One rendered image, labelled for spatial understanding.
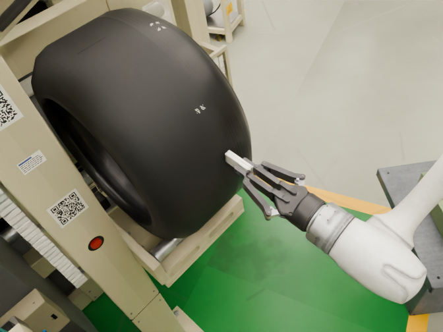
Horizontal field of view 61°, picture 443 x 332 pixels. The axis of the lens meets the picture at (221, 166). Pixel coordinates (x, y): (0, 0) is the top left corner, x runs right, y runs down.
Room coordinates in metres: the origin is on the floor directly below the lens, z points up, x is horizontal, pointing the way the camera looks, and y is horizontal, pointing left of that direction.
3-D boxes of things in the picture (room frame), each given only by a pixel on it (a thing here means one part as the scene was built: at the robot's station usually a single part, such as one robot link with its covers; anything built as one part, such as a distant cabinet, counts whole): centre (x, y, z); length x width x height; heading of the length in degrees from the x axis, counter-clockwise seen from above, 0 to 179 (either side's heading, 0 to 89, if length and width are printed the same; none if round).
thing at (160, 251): (0.67, 0.12, 0.90); 0.35 x 0.05 x 0.05; 127
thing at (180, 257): (0.67, 0.12, 0.83); 0.36 x 0.09 x 0.06; 127
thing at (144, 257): (0.67, 0.35, 0.90); 0.40 x 0.03 x 0.10; 37
